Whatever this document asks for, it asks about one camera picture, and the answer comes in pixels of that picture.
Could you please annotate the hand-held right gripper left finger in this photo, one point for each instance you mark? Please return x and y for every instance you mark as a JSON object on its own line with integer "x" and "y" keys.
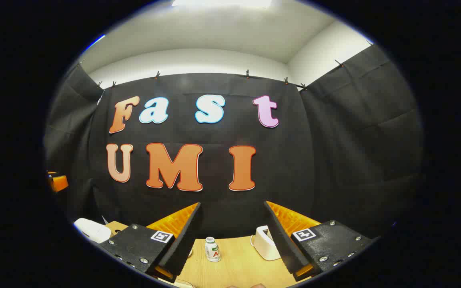
{"x": 182, "y": 240}

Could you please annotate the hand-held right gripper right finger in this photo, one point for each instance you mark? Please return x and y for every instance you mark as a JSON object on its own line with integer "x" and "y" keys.
{"x": 284, "y": 244}

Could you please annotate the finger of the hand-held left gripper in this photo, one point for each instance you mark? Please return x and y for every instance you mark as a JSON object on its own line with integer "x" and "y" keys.
{"x": 58, "y": 182}

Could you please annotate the white rice cooker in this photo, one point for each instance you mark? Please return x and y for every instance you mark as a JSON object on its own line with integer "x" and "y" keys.
{"x": 92, "y": 230}

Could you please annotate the white toaster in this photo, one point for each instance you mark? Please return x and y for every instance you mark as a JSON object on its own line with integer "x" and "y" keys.
{"x": 264, "y": 244}

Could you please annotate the white drink bottle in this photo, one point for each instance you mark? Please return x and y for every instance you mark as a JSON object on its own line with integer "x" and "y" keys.
{"x": 212, "y": 250}

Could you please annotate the ceiling light panel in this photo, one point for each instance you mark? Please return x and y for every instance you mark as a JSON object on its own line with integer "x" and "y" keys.
{"x": 222, "y": 3}

